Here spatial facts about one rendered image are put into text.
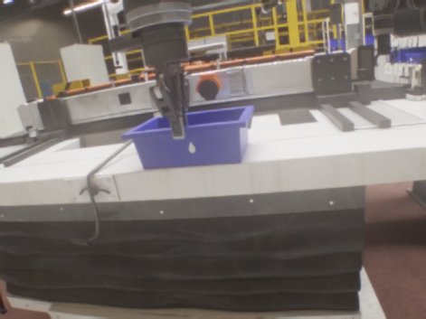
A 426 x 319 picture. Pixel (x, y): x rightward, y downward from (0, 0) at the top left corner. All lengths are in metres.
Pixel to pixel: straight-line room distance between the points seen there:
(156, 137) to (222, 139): 0.12
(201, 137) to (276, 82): 0.48
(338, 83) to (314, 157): 0.46
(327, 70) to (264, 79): 0.19
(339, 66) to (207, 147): 0.56
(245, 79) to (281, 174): 0.47
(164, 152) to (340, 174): 0.32
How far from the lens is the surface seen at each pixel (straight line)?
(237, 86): 0.92
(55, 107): 1.19
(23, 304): 1.13
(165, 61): 0.45
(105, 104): 1.09
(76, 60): 7.95
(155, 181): 0.56
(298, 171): 0.51
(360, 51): 1.21
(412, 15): 2.01
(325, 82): 0.93
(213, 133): 0.49
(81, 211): 0.75
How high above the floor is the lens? 1.01
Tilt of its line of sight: 19 degrees down
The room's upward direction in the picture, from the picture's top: 9 degrees counter-clockwise
